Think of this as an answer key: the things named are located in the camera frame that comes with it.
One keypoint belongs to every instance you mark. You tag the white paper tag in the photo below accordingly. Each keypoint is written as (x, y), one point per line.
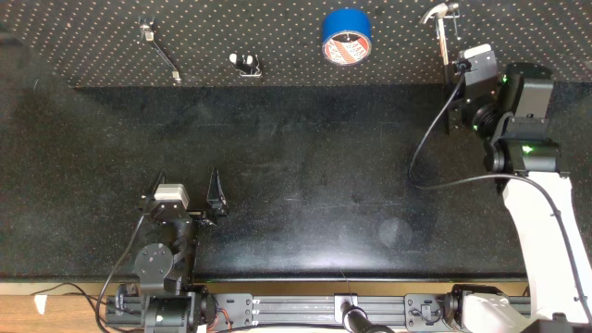
(40, 303)

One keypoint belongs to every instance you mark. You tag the black pole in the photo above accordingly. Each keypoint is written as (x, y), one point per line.
(358, 321)

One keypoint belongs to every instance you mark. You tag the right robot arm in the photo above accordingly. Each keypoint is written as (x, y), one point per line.
(541, 231)

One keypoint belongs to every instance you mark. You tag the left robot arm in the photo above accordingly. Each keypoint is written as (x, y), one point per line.
(159, 263)

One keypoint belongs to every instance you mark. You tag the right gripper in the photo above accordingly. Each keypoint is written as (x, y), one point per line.
(481, 71)

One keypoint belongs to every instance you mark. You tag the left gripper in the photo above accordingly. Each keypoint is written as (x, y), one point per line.
(171, 215)

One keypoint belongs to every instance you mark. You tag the hammer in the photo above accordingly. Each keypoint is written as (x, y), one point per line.
(442, 39)

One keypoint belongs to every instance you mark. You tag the metal hook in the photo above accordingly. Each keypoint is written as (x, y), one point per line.
(252, 76)
(146, 22)
(457, 30)

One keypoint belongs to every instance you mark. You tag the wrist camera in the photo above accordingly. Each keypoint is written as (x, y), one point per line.
(171, 194)
(476, 51)

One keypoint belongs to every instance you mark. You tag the mounting rail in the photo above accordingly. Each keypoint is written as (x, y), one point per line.
(296, 307)

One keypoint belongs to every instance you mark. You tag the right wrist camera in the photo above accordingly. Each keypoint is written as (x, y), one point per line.
(476, 51)

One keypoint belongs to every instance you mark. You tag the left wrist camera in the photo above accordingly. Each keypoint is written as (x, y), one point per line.
(171, 194)

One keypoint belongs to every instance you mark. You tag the roll of blue tape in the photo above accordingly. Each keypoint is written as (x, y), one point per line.
(344, 25)

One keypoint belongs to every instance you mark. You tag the black pegboard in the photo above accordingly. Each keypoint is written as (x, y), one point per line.
(277, 41)

